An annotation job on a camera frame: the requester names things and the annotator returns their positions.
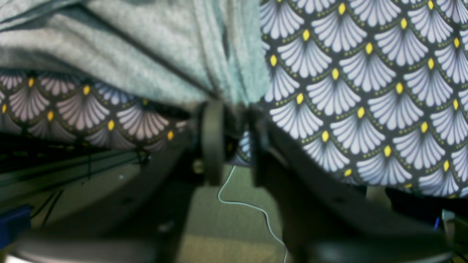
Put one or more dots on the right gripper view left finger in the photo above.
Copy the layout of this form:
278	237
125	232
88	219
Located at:
143	221

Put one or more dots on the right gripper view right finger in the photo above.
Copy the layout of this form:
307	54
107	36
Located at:
325	221

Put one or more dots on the light grey T-shirt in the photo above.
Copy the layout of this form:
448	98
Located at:
175	52

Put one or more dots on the fan-patterned purple tablecloth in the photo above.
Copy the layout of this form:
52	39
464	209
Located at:
375	92

